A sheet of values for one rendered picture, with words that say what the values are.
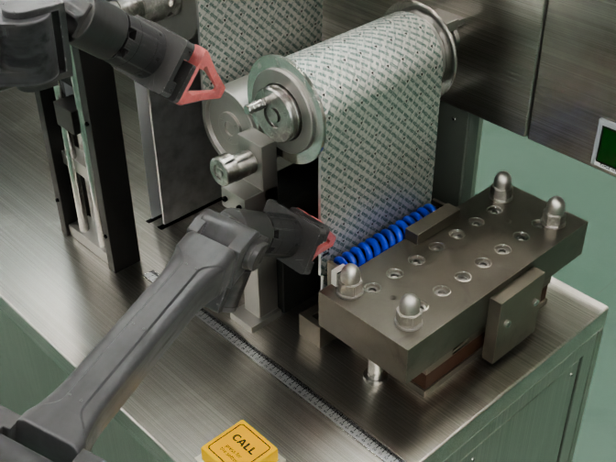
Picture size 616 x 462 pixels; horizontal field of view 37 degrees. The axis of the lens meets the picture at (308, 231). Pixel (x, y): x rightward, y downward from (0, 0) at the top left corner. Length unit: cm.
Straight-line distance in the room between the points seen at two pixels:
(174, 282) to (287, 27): 56
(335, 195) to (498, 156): 237
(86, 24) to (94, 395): 37
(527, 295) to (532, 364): 11
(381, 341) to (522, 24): 48
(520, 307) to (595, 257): 183
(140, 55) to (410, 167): 49
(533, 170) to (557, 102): 220
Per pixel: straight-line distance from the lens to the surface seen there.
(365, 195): 129
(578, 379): 154
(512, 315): 131
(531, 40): 133
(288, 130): 118
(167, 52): 103
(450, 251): 133
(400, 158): 132
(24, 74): 96
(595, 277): 305
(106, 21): 98
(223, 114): 132
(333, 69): 119
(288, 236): 117
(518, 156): 360
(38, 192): 175
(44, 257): 158
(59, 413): 85
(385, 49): 125
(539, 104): 136
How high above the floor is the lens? 182
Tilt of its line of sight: 36 degrees down
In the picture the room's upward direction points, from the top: straight up
